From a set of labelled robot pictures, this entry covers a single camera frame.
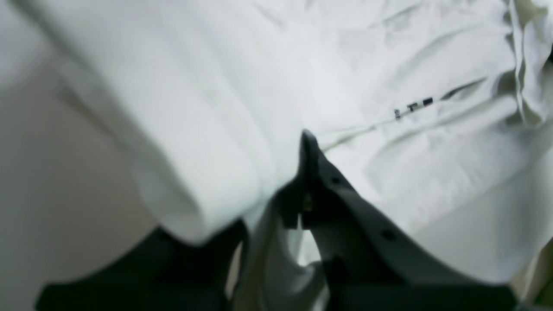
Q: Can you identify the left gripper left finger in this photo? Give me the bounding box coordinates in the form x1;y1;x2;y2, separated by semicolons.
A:
35;221;246;311

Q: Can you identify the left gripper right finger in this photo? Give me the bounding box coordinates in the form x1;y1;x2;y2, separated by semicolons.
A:
278;130;519;311

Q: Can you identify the white printed t-shirt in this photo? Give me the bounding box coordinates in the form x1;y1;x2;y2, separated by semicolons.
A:
1;0;552;311

